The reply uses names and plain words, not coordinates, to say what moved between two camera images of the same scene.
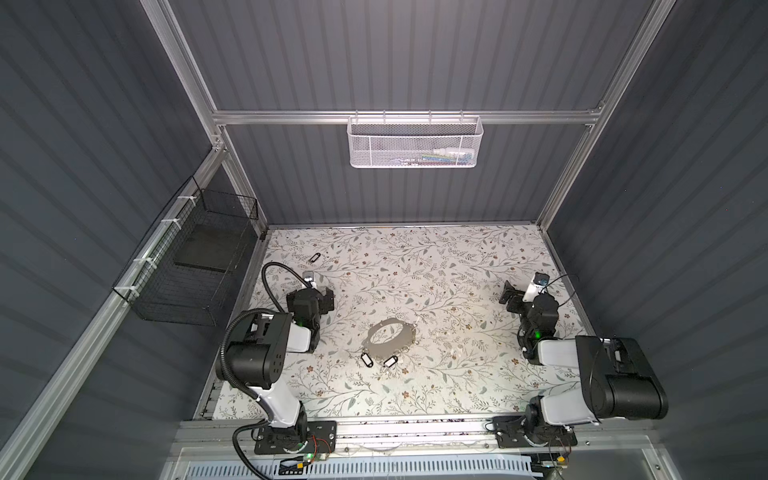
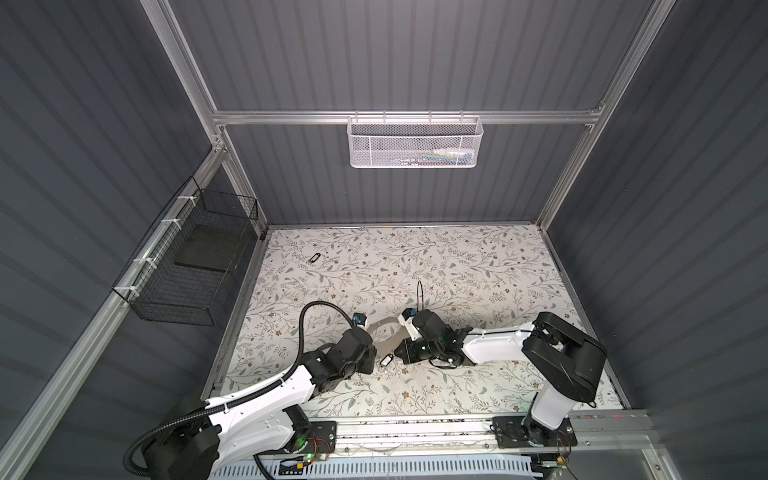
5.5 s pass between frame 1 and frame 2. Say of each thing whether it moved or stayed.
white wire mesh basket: stayed
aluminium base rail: stayed
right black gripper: moved
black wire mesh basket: stayed
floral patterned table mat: stayed
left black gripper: moved
